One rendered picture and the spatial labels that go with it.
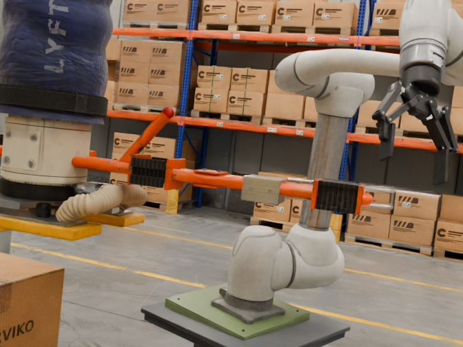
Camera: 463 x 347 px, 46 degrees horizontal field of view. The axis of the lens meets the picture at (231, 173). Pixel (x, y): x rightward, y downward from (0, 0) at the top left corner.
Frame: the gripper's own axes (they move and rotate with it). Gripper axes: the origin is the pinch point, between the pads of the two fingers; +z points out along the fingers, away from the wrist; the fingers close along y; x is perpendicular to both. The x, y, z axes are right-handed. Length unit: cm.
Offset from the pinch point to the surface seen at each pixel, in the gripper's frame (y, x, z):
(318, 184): -18.8, 2.1, 10.1
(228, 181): -30.7, 13.3, 10.9
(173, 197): 182, 740, -233
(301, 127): 294, 562, -344
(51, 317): -44, 74, 37
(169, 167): -40.4, 19.3, 10.1
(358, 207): -12.8, -1.8, 13.2
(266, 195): -24.5, 9.2, 12.5
